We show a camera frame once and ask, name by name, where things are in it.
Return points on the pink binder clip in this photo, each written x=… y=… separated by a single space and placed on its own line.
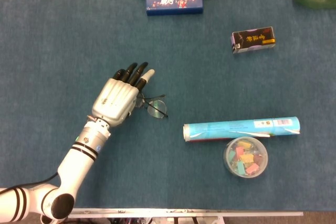
x=252 y=168
x=240 y=152

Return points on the blue printed long box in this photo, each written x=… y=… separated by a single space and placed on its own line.
x=174 y=2

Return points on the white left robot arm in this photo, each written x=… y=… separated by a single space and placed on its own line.
x=76 y=161

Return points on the black small carton box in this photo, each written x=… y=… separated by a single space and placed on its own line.
x=253 y=40

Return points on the yellow binder clip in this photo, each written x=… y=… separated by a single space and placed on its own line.
x=246 y=158
x=244 y=144

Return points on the dark red binder clip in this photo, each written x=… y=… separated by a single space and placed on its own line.
x=258 y=159

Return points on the aluminium table edge rail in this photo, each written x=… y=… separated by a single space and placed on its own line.
x=183 y=213

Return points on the green binder clip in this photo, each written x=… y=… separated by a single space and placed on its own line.
x=240 y=168

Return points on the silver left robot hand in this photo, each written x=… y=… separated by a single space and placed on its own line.
x=115 y=100

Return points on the thin-framed eyeglasses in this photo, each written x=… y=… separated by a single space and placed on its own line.
x=156 y=108

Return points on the teal binder clip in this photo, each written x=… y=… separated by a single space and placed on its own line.
x=231 y=155

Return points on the light blue wrap roll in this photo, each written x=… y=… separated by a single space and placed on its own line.
x=236 y=128

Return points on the clear round plastic tub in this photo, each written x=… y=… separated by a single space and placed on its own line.
x=263 y=155

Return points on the blue felt table cloth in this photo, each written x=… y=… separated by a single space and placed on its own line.
x=157 y=169

